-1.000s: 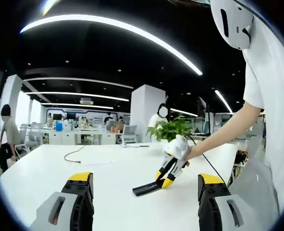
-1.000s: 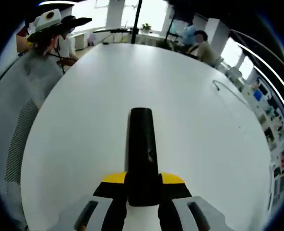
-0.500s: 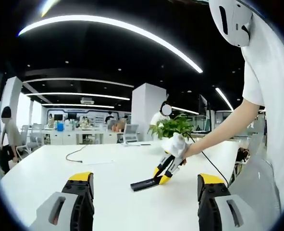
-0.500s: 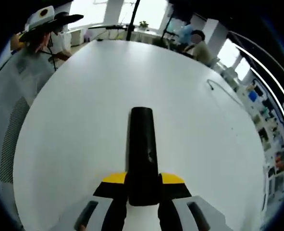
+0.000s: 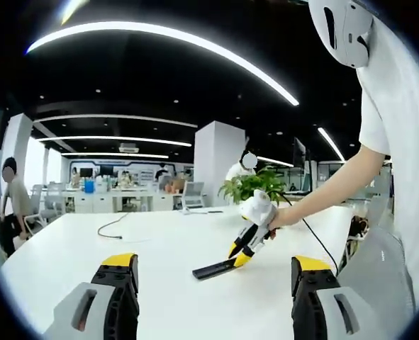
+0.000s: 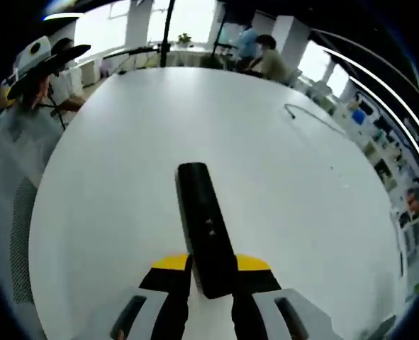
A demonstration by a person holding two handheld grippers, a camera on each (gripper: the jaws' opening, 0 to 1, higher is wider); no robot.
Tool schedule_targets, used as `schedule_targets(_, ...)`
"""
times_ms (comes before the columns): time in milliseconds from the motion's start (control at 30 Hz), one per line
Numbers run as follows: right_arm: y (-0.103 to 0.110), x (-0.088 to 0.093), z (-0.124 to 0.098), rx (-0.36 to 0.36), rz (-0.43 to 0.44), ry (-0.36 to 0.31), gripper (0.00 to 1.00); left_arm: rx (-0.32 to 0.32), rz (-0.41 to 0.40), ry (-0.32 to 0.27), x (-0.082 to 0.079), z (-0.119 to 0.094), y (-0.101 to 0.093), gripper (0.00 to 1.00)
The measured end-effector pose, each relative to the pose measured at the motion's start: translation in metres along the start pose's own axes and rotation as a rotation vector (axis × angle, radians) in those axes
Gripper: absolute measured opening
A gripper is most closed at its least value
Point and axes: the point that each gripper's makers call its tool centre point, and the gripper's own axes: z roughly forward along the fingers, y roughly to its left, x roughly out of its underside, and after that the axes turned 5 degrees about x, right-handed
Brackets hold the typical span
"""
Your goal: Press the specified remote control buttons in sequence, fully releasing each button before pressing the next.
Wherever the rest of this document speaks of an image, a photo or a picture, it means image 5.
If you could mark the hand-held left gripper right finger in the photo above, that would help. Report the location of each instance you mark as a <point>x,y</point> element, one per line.
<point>308,304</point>

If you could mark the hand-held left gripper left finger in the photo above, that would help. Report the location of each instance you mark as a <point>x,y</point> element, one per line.
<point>117,304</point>

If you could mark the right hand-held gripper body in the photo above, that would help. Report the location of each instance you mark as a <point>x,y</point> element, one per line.
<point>260,210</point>

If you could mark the black remote control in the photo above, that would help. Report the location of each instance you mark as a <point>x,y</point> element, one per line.
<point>212,271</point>

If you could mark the person's right hand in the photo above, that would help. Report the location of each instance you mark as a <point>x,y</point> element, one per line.
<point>285,217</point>

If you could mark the green potted plant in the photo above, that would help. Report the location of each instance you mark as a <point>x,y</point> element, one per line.
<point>251,186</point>

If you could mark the white office chair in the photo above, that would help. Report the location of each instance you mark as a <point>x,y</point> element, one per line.
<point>194,193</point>
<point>54,198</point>

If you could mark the row of white office desks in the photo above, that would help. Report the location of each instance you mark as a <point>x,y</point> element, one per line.
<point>124,198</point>

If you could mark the blue water jug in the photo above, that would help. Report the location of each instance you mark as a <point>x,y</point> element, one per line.
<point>89,186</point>

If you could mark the ceiling air vent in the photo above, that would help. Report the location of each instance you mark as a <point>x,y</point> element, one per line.
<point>129,148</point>

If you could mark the person in white shirt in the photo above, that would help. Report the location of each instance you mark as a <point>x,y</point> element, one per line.
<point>404,141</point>

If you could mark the straight ceiling light strip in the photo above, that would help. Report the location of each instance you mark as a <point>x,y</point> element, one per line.
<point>113,139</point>

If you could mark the white chest-worn device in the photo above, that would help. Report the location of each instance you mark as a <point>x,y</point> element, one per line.
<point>347,35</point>

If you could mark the curved ceiling light strip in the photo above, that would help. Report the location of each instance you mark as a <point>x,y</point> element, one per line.
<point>159,30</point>

